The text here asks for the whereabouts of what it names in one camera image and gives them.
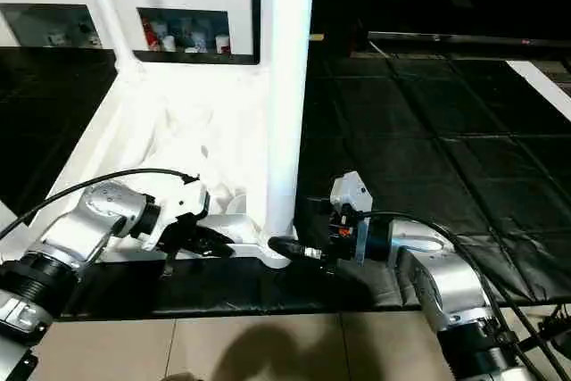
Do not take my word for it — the white plastic table top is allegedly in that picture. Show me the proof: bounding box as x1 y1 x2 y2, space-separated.
0 58 295 268

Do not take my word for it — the black work mat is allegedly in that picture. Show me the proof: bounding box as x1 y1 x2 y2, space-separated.
0 42 571 319

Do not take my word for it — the red bottle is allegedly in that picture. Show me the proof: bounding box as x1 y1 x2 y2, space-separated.
143 20 160 52

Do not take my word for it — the white flat board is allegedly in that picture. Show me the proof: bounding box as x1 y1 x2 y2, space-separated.
509 60 571 119

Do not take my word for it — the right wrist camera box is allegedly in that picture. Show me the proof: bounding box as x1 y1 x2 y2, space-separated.
330 171 374 217

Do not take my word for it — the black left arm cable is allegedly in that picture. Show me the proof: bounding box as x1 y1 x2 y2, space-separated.
0 168 199 239

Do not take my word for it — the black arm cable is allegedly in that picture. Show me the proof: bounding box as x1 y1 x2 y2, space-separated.
352 211 571 381
0 168 199 239

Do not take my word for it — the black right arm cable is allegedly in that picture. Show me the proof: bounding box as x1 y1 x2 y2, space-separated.
352 211 571 381

